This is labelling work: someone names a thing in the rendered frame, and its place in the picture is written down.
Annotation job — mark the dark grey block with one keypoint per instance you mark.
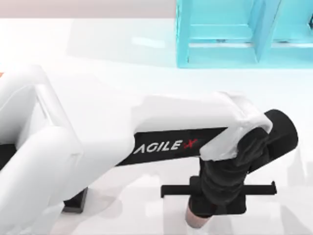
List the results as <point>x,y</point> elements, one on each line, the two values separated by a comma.
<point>77,204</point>

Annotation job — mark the small dark object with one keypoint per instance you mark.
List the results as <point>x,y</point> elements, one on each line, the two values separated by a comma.
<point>311,23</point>

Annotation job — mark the pale pink cup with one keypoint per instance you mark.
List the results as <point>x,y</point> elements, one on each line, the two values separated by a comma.
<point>195,219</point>

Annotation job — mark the light blue rack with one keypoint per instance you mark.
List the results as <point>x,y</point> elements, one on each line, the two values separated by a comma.
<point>220,44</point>

